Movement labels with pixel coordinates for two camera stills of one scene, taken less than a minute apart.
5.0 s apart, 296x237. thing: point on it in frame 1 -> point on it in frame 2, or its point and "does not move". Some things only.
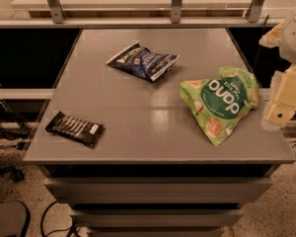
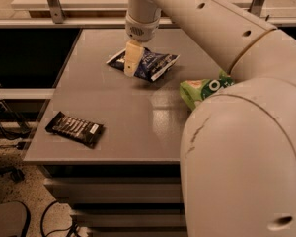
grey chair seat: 9,219 does not move
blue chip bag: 143,61 does not move
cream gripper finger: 287,95 -> 141,32
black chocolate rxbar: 84,131 does not move
